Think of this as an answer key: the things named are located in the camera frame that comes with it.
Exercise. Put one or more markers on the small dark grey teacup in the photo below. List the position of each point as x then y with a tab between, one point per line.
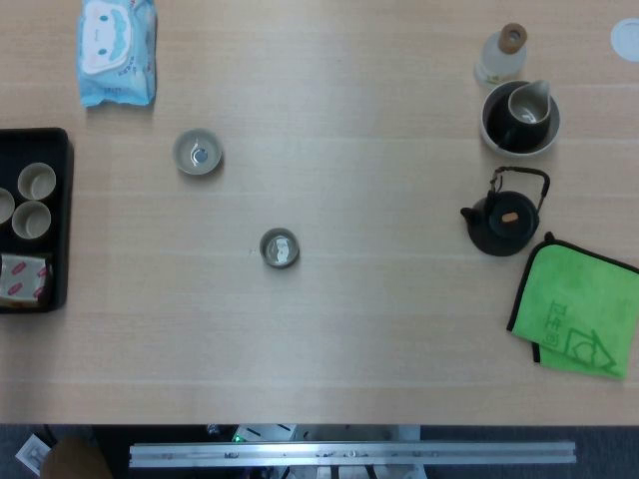
279	248

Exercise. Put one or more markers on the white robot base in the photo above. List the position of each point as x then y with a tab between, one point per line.
269	432

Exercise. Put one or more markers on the wide grey tea bowl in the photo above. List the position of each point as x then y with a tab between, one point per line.
197	151

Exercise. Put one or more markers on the white bowl black inside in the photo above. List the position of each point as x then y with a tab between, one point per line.
493	117

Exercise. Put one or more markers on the dark pitcher beige inside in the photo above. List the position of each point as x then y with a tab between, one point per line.
528	107

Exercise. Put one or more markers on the glass bottle wooden stopper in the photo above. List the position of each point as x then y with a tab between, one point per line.
499	60

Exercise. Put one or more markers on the green microfiber cloth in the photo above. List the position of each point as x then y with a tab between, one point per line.
579	299

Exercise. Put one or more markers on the black plastic tray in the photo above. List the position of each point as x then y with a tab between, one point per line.
61	149

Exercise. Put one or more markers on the blue wet wipes pack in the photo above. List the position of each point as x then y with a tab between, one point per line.
115	50

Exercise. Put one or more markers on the beige paper cup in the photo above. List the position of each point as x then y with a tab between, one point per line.
36	182
31	220
5	205

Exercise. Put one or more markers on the silver red snack packet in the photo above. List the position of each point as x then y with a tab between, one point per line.
25	277

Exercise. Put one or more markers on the brown rounded object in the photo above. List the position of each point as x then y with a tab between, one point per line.
75	459

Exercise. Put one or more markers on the white floor socket box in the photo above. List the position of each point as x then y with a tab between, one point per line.
31	453

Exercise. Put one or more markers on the aluminium profile rail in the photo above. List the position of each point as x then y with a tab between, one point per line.
349	453

